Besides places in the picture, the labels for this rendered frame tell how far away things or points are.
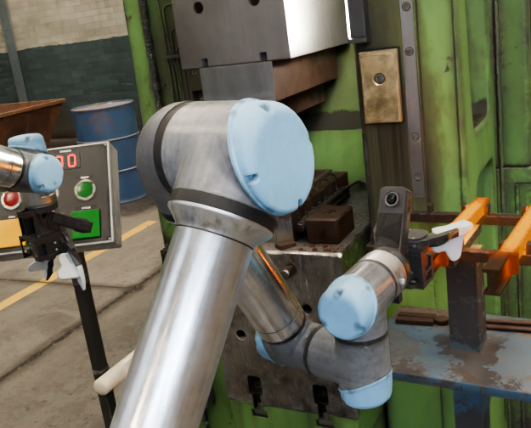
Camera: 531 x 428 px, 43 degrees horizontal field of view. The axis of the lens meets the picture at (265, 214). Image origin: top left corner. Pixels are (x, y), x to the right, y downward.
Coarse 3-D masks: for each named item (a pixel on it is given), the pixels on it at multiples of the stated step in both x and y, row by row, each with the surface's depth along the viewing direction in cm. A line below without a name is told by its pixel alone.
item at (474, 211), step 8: (480, 200) 143; (488, 200) 144; (472, 208) 139; (480, 208) 139; (464, 216) 135; (472, 216) 135; (480, 216) 139; (432, 256) 115; (440, 256) 119; (448, 256) 119; (440, 264) 119; (448, 264) 119
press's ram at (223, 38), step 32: (192, 0) 162; (224, 0) 158; (256, 0) 155; (288, 0) 154; (320, 0) 170; (192, 32) 164; (224, 32) 160; (256, 32) 157; (288, 32) 154; (320, 32) 171; (192, 64) 167; (224, 64) 163
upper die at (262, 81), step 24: (216, 72) 165; (240, 72) 162; (264, 72) 159; (288, 72) 166; (312, 72) 179; (336, 72) 195; (216, 96) 167; (240, 96) 164; (264, 96) 161; (288, 96) 166
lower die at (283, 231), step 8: (320, 176) 198; (328, 176) 200; (336, 176) 199; (344, 176) 201; (312, 184) 192; (320, 184) 192; (328, 184) 191; (344, 184) 201; (312, 192) 185; (320, 192) 185; (328, 192) 190; (304, 208) 175; (280, 216) 169; (288, 216) 168; (296, 216) 171; (280, 224) 170; (288, 224) 169; (280, 232) 171; (288, 232) 170; (296, 232) 171; (304, 232) 176; (272, 240) 172; (280, 240) 171; (296, 240) 171
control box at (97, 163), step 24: (96, 144) 183; (72, 168) 181; (96, 168) 181; (0, 192) 182; (72, 192) 180; (96, 192) 179; (0, 216) 180; (120, 216) 185; (72, 240) 177; (96, 240) 176; (120, 240) 182
